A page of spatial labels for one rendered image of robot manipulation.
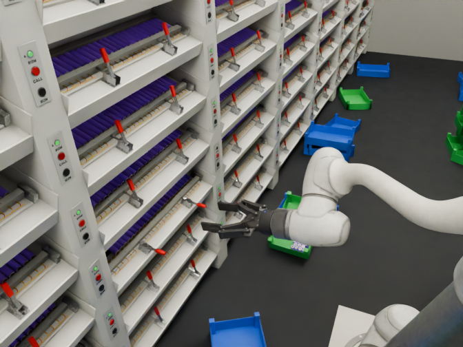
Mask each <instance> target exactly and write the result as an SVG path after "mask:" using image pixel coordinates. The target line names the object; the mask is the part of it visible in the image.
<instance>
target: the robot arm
mask: <svg viewBox="0 0 463 347"><path fill-rule="evenodd" d="M354 185H363V186H365V187H366V188H368V189H369V190H371V191H372V192H374V194H375V195H377V196H378V197H379V198H381V199H382V200H383V201H385V202H386V203H387V204H388V205H389V206H391V207H392V208H393V209H395V210H396V211H397V212H398V213H399V214H401V215H402V216H404V217H405V218H406V219H407V220H409V221H411V222H413V223H414V224H416V225H418V226H421V227H424V228H425V229H430V230H433V231H439V232H443V233H453V234H461V235H463V196H462V197H459V198H454V199H451V200H443V201H437V200H430V199H428V198H425V197H423V196H421V195H419V194H417V193H416V192H414V191H412V190H410V189H409V188H408V187H405V186H404V185H403V184H401V183H399V182H398V181H397V180H394V179H393V178H391V177H390V176H388V175H386V174H385V173H383V172H382V171H380V170H378V169H376V168H374V167H372V166H369V165H364V164H349V163H348V162H347V161H346V160H344V157H343V155H342V154H341V153H340V152H339V151H338V150H337V149H335V148H333V147H323V148H321V149H319V150H317V151H316V152H315V153H314V154H313V156H312V157H311V159H310V161H309V164H308V165H307V170H306V172H305V178H304V181H303V186H302V199H301V201H300V204H299V206H298V209H283V208H277V209H276V210H271V209H267V206H266V205H265V204H257V203H255V202H251V201H248V200H245V199H242V200H241V202H238V203H232V202H218V203H217V204H218V208H219V210H220V211H233V212H238V210H239V212H240V211H241V212H243V213H244V214H245V215H247V218H246V219H245V220H241V221H240V222H237V223H233V224H228V225H224V226H221V224H217V223H211V222H201V226H202V229H203V231H211V232H212V233H218V235H219V238H220V239H226V238H251V234H252V232H253V231H259V232H261V233H262V234H264V235H272V236H274V237H275V238H278V239H283V240H293V241H296V242H299V243H301V244H305V245H309V246H323V247H332V246H341V245H343V244H344V243H345V242H346V241H347V239H348V237H349V232H350V226H351V223H350V219H349V218H348V217H347V216H346V215H345V214H343V213H341V212H340V211H337V204H338V199H341V198H342V197H343V196H344V195H345V194H348V193H349V192H350V191H351V190H352V188H353V186H354ZM244 223H245V225H244ZM245 226H246V227H245ZM358 347H463V257H462V258H461V259H460V261H459V262H458V263H457V265H456V267H455V270H454V274H453V282H451V283H450V284H449V285H448V286H447V287H446V288H445V289H444V290H443V291H442V292H441V293H440V294H439V295H438V296H437V297H436V298H435V299H434V300H432V301H431V302H430V303H429V304H428V305H427V306H426V307H425V308H424V309H423V310H421V311H420V312H419V311H418V310H416V309H415V308H413V307H411V306H407V305H403V304H393V305H390V306H388V307H386V308H384V309H383V310H381V311H380V312H379V313H378V314H377V315H376V317H375V319H374V321H373V323H372V325H371V326H370V327H369V329H368V331H367V333H366V335H365V336H364V338H363V340H362V341H361V342H360V345H359V346H358Z"/></svg>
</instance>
